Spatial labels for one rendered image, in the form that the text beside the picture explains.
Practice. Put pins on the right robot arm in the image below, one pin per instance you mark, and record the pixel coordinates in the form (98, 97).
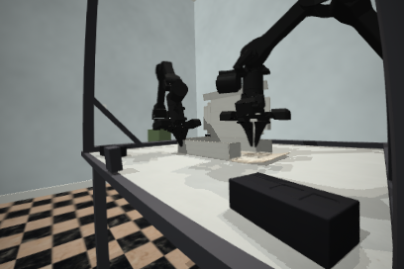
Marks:
(356, 13)

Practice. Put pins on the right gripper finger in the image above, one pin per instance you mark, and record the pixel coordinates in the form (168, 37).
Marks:
(248, 127)
(258, 131)

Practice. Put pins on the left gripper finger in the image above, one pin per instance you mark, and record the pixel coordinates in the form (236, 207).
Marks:
(185, 131)
(177, 132)

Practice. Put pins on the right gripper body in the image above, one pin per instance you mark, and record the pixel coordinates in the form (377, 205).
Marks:
(276, 114)

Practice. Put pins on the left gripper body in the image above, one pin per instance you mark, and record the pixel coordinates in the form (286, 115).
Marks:
(175, 115)

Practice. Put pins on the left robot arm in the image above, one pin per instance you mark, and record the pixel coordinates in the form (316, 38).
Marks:
(176, 94)

